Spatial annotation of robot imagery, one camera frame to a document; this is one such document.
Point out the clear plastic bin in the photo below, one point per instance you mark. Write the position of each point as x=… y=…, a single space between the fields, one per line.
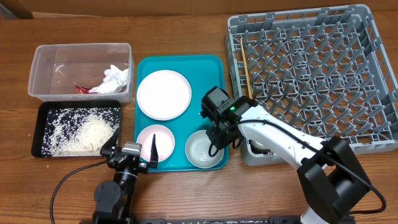
x=58 y=69

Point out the large white plate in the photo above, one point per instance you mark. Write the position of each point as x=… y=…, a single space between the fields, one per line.
x=164 y=95

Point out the white cup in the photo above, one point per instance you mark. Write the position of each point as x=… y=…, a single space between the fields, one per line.
x=258 y=148

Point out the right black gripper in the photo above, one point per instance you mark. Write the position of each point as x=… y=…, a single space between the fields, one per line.
x=216 y=135

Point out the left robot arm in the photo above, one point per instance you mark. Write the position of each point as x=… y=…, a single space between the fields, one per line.
x=113 y=197

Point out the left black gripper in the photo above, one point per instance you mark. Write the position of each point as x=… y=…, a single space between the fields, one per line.
x=109 y=148

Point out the red sauce packet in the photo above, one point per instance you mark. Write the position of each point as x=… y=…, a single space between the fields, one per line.
x=82 y=90

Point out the grey bowl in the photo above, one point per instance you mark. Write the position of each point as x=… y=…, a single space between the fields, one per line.
x=196 y=149

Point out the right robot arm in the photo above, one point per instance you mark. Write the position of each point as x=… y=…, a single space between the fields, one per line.
x=333 y=181

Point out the pink bowl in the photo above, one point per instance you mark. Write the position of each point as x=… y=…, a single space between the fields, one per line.
x=164 y=141

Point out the wooden chopstick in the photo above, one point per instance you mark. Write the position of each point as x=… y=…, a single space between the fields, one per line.
x=248 y=83

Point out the white napkin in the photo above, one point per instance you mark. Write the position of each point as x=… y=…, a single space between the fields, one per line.
x=113 y=82

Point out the rice grains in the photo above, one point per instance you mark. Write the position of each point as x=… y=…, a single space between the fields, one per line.
x=71 y=132

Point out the teal plastic tray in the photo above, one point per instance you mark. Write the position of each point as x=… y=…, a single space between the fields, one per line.
x=202 y=72

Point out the grey dishwasher rack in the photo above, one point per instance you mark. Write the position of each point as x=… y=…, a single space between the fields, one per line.
x=323 y=71

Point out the black tray bin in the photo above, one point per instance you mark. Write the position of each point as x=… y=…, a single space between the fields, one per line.
x=38 y=130

